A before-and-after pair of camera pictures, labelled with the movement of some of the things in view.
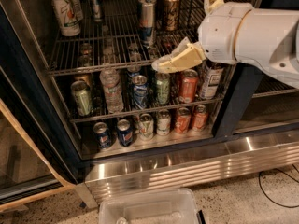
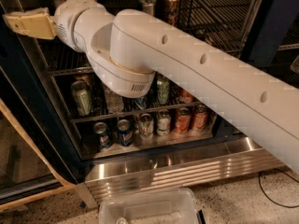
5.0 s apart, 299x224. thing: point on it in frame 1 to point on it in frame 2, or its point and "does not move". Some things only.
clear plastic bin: (149, 206) does not move
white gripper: (219, 32) to (64, 20)
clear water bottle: (109, 79) does not move
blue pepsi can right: (125, 135) does not move
